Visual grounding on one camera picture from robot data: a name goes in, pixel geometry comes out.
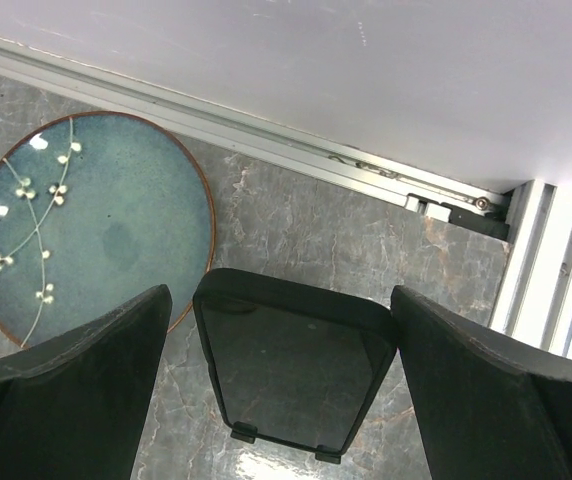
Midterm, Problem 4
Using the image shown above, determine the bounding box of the blue ceramic plate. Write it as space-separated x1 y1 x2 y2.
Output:
0 112 216 348

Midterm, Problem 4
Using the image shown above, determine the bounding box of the black phone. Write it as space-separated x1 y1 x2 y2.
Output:
193 268 397 464

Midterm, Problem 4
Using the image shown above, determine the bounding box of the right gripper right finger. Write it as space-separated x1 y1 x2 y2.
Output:
391 286 572 479

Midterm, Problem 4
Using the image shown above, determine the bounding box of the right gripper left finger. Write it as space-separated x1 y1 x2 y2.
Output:
0 285 172 479

